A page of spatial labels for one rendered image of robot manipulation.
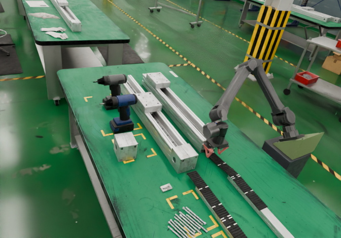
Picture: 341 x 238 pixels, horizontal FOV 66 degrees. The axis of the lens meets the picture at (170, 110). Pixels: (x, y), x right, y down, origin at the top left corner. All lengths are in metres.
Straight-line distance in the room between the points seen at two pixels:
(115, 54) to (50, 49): 0.66
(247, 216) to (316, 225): 0.31
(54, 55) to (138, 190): 1.96
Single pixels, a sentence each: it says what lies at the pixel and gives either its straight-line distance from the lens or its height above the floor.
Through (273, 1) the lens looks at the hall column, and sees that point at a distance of 4.65.
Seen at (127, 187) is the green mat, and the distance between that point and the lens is 1.23.
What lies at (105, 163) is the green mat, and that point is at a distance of 1.32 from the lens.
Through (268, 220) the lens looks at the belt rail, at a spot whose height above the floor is 0.80.
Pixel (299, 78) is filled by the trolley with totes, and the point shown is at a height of 0.32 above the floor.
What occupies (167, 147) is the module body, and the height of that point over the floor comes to 0.84.
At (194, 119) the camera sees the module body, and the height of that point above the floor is 0.86.
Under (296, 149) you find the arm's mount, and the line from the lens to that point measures 1.64.
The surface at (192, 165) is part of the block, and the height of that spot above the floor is 0.81.
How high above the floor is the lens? 1.71
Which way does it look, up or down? 32 degrees down
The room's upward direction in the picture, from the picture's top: 10 degrees clockwise
